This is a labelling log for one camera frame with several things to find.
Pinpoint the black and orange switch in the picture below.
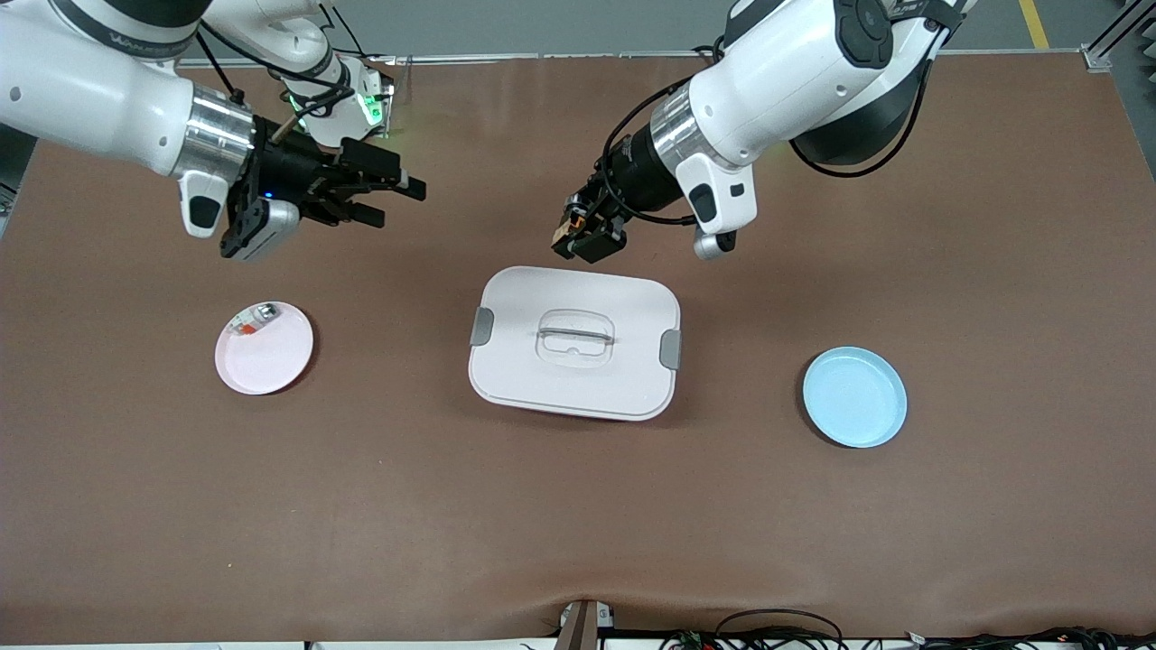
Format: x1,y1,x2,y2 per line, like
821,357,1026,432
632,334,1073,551
552,206,586,260

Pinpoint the white lidded storage box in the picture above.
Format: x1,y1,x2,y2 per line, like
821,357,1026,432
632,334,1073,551
468,265,683,423

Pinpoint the small silver red object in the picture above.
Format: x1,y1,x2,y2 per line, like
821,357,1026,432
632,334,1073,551
228,304,283,338

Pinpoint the pink round plate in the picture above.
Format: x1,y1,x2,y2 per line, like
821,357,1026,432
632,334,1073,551
214,301,315,396

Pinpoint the brown table mat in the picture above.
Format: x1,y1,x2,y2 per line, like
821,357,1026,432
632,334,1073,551
0,50,1156,646

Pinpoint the light blue round plate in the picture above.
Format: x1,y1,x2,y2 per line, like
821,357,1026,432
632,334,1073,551
802,346,909,450

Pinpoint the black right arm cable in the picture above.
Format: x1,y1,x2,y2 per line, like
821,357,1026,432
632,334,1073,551
192,0,367,132

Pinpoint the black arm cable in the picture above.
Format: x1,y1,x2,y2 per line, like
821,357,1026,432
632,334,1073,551
192,0,367,132
599,0,949,228

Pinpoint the aluminium table edge rail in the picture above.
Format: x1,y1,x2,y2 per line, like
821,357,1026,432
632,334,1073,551
176,50,1085,70

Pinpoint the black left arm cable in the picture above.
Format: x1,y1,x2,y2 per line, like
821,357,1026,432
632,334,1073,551
599,0,949,228

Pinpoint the black cable loop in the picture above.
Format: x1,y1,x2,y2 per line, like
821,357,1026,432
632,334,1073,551
713,608,846,650

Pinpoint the aluminium frame post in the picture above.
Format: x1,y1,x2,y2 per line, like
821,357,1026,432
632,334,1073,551
1082,0,1156,73

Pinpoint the black cable bundle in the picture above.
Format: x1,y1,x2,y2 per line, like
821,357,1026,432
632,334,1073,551
849,625,1156,650

